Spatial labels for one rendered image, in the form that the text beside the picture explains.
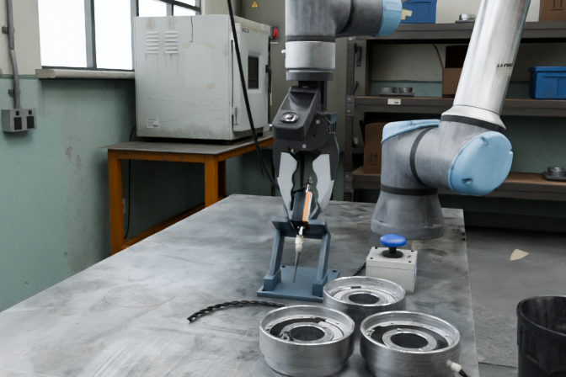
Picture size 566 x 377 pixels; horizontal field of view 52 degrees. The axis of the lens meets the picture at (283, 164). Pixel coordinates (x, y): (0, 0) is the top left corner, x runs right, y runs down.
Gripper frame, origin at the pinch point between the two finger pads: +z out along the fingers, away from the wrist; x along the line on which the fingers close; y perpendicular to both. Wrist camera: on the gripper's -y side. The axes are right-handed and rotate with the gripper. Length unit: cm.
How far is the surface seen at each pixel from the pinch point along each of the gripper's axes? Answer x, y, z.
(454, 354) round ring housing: -21.6, -26.3, 8.8
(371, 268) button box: -10.6, -1.6, 8.6
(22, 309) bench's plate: 33.5, -22.2, 11.9
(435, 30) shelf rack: -16, 321, -53
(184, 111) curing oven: 106, 188, -3
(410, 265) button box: -16.2, -1.7, 7.7
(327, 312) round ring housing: -7.4, -20.4, 8.3
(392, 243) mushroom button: -13.4, -0.1, 5.1
